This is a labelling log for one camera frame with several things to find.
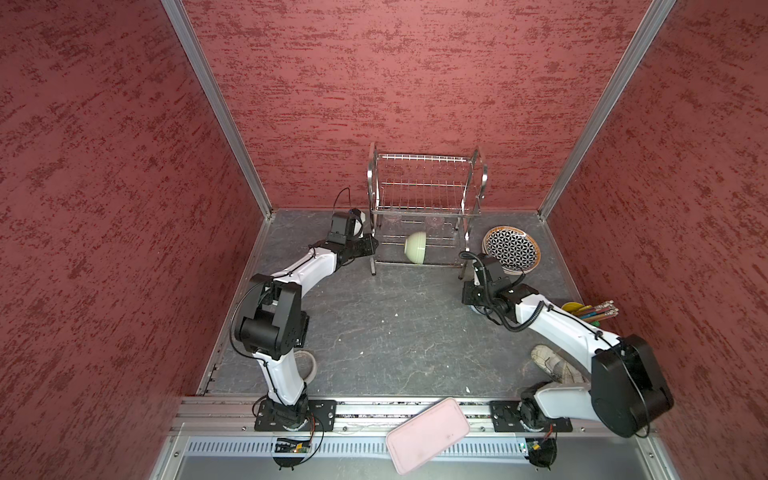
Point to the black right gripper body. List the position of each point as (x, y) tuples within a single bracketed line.
[(476, 295)]

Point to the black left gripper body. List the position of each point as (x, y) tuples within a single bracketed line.
[(361, 247)]

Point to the white patterned plate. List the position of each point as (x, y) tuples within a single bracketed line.
[(516, 251)]

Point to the pale green bowl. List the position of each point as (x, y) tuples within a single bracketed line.
[(415, 247)]

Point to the steel two-tier dish rack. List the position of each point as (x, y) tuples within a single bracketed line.
[(412, 192)]

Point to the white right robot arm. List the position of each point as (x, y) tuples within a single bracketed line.
[(603, 377)]

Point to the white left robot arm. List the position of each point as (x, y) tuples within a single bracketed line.
[(269, 323)]

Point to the yellow pen cup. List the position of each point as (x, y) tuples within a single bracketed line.
[(572, 307)]

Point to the coloured pens bundle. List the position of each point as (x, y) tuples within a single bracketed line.
[(594, 315)]

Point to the masking tape roll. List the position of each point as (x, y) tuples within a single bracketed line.
[(307, 359)]

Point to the pink tray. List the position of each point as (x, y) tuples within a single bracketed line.
[(420, 439)]

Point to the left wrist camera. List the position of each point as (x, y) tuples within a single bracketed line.
[(357, 222)]

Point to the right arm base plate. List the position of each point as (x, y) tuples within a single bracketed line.
[(524, 416)]

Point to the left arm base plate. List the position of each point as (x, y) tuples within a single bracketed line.
[(294, 415)]

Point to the aluminium front rail frame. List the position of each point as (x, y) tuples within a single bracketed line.
[(223, 426)]

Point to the aluminium corner post left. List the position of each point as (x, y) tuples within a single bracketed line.
[(190, 43)]

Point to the aluminium corner post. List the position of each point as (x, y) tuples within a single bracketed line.
[(190, 43), (647, 30)]

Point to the aluminium corner post right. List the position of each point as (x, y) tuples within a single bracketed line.
[(647, 30)]

